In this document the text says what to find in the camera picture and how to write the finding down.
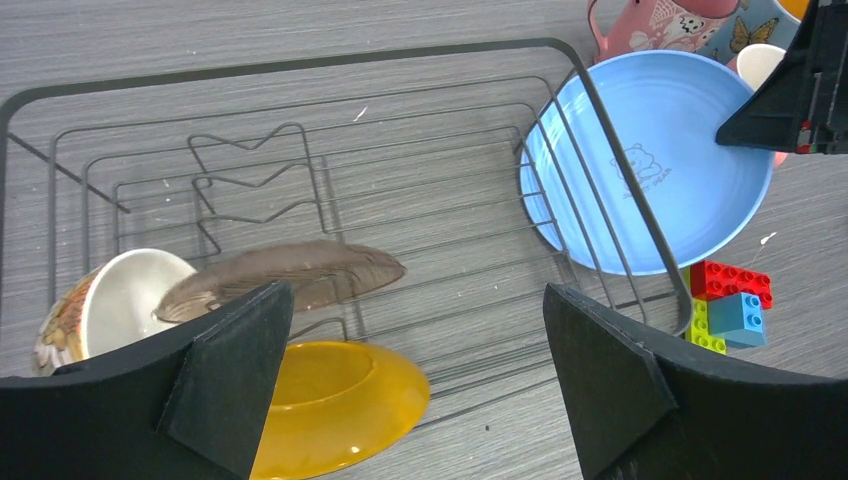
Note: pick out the black wire dish rack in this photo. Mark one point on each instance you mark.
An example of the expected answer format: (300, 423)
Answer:
(457, 159)

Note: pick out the yellow-green toy block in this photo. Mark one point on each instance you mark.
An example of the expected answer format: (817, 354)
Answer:
(702, 324)

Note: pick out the floral ceramic bowl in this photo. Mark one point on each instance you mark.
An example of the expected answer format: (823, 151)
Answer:
(108, 308)

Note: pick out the blue toy block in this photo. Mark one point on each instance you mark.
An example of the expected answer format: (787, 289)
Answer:
(738, 319)

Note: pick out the red toy block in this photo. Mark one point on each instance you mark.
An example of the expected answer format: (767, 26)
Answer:
(747, 281)

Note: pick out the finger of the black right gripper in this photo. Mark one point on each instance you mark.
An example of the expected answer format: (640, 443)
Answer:
(802, 106)

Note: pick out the yellow patterned plate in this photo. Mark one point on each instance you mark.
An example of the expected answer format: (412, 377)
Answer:
(336, 404)

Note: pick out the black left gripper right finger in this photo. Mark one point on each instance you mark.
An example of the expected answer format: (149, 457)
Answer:
(643, 404)

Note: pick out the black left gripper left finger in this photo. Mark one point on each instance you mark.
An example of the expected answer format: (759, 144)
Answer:
(187, 403)

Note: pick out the plain pink mug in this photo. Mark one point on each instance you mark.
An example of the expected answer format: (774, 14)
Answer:
(755, 63)

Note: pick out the patterned pink mug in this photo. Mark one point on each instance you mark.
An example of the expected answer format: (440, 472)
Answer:
(660, 24)

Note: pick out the blue butterfly mug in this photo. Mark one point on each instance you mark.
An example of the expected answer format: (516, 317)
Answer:
(773, 22)

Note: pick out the light blue plate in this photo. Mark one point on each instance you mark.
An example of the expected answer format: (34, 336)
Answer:
(666, 107)

